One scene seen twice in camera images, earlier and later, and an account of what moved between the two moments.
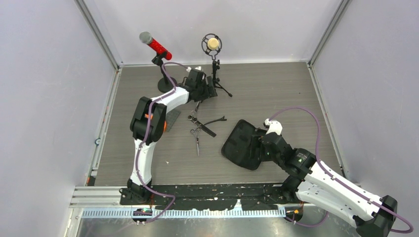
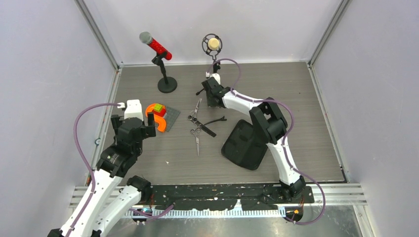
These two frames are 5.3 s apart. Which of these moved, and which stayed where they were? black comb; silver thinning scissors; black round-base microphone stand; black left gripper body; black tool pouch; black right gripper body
Moved: black right gripper body; black left gripper body
Stayed: black round-base microphone stand; silver thinning scissors; black tool pouch; black comb
